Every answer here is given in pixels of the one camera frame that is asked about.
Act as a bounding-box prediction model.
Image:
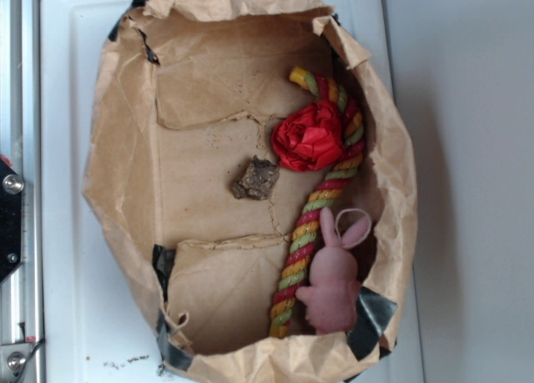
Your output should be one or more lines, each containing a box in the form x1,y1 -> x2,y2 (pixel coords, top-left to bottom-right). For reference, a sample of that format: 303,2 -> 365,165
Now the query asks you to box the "brown rough rock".
231,156 -> 280,200

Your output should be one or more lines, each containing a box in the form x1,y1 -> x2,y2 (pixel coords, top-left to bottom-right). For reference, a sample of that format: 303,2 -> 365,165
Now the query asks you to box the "brown paper bag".
83,0 -> 417,382

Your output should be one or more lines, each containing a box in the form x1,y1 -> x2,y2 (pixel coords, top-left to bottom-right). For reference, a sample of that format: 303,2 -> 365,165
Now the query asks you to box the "red crumpled paper ball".
271,100 -> 345,172

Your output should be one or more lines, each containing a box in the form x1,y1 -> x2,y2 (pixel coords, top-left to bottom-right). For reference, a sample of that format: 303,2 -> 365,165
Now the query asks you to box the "pink plush bunny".
295,208 -> 372,335

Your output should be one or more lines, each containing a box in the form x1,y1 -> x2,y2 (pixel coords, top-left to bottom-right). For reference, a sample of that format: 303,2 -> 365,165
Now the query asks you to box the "red yellow green rope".
269,66 -> 365,340

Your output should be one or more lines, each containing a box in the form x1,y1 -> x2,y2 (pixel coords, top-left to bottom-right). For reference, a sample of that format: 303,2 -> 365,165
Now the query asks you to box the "black metal bracket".
0,157 -> 24,283

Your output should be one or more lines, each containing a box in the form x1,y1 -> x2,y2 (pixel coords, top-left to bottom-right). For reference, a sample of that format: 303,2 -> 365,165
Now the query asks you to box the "aluminium frame rail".
1,0 -> 46,382

